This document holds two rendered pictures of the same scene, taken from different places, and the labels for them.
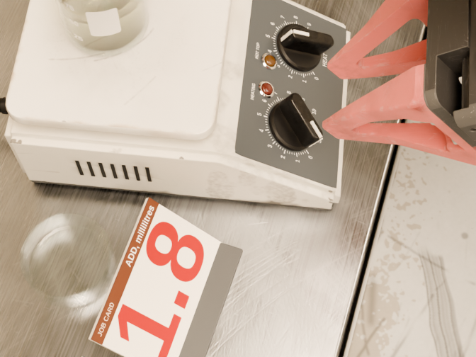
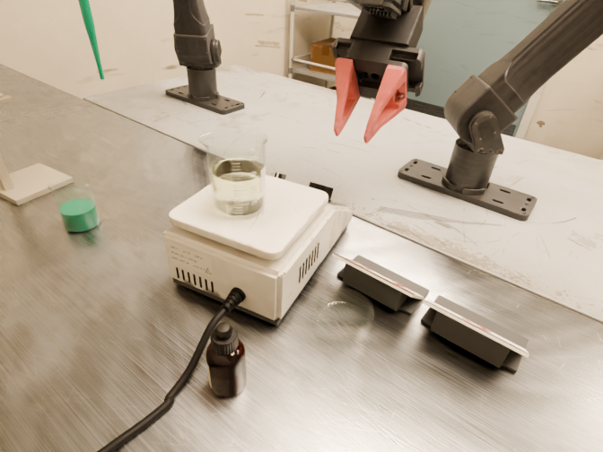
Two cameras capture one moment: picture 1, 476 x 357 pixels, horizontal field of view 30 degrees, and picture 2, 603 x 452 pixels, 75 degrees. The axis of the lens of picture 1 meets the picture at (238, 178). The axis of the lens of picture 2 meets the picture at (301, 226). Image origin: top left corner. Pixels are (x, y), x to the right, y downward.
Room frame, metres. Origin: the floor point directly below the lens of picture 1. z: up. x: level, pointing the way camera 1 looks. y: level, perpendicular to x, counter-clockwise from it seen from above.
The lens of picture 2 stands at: (0.14, 0.36, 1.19)
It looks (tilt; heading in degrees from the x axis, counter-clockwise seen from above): 35 degrees down; 288
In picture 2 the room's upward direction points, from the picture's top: 4 degrees clockwise
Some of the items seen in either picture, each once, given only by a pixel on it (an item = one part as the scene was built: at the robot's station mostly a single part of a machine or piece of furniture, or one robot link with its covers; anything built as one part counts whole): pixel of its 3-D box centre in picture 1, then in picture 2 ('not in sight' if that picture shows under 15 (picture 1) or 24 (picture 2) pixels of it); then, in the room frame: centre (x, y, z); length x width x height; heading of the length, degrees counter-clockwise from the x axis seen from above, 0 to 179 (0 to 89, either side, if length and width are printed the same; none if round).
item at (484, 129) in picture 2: not in sight; (478, 126); (0.08, -0.23, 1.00); 0.09 x 0.06 x 0.06; 108
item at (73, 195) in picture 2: not in sight; (76, 204); (0.52, 0.08, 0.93); 0.04 x 0.04 x 0.06
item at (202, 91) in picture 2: not in sight; (202, 82); (0.65, -0.41, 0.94); 0.20 x 0.07 x 0.08; 163
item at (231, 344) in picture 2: not in sight; (225, 355); (0.25, 0.20, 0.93); 0.03 x 0.03 x 0.07
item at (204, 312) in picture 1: (170, 292); (381, 273); (0.16, 0.04, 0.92); 0.09 x 0.06 x 0.04; 162
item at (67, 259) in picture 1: (69, 260); (344, 316); (0.18, 0.10, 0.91); 0.06 x 0.06 x 0.02
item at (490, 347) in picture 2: not in sight; (476, 322); (0.06, 0.07, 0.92); 0.09 x 0.06 x 0.04; 162
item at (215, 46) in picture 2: not in sight; (200, 53); (0.64, -0.40, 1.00); 0.09 x 0.06 x 0.06; 17
